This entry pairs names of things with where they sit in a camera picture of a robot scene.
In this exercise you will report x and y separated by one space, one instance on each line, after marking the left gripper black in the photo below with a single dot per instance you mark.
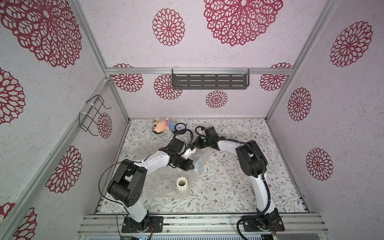
186 167

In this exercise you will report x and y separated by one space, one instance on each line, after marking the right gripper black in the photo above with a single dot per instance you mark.
201 142

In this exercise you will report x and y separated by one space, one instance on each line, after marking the bubble wrap sheet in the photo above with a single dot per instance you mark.
160 184
204 154

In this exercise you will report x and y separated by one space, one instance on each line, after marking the cream ribbed vase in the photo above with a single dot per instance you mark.
182 188

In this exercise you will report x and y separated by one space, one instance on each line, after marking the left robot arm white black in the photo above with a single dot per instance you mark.
127 184

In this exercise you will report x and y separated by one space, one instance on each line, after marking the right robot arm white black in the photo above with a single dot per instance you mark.
252 162

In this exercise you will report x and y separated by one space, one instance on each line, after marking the black alarm clock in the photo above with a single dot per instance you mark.
180 128

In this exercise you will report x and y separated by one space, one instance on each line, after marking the plush boy doll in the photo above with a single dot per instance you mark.
159 126

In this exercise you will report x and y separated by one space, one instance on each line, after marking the dark grey wall shelf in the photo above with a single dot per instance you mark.
213 80

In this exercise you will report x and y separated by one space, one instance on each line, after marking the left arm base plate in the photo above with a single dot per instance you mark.
142 224

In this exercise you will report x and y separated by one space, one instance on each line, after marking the black wire wall rack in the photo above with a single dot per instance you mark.
89 116

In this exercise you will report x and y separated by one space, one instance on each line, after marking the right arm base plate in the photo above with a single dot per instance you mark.
264 224

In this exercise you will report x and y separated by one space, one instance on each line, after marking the aluminium rail base frame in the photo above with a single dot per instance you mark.
201 224

